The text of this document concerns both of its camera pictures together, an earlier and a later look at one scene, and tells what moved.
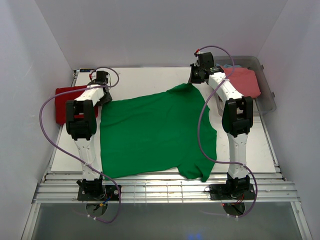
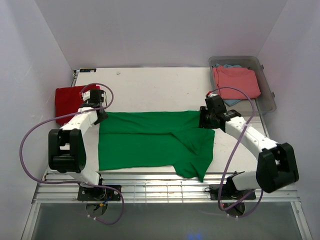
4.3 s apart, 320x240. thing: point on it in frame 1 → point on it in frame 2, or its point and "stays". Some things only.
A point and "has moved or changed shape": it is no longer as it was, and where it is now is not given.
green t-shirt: x=170 y=131 has moved or changed shape
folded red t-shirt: x=60 y=102 stays
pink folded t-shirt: x=245 y=80 stays
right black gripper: x=192 y=80 → x=203 y=111
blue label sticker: x=87 y=70 stays
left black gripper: x=108 y=99 → x=102 y=118
